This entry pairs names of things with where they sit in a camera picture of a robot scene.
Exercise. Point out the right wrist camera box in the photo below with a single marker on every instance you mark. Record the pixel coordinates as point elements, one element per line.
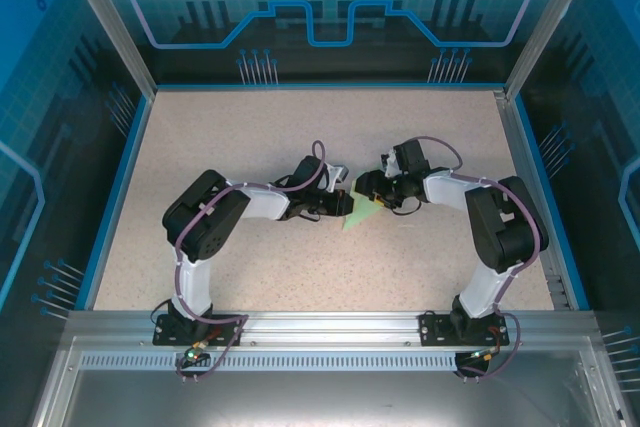
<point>389,159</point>

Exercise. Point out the blue printed side panel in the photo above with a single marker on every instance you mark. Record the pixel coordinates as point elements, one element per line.
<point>600,97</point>
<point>40,97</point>

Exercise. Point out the aluminium side rail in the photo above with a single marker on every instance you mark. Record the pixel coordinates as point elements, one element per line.
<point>520,147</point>

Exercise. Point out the grey metal sheet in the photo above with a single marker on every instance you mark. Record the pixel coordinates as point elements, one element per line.
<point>325,402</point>

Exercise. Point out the blue table edge strip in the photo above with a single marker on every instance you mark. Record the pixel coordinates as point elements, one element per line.
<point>119,197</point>
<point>551,202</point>

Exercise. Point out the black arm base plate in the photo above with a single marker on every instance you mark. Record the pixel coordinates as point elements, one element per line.
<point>167,339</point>
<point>425,339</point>

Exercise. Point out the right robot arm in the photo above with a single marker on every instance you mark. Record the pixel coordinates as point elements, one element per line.
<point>482,292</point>

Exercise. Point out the light green paper sheet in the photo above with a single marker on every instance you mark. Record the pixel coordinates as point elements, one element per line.
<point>361,212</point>

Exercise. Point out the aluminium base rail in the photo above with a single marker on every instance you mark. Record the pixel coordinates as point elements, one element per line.
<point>325,327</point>

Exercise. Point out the aluminium frame post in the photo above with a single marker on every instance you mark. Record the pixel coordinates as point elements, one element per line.
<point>111,22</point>
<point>549,22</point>

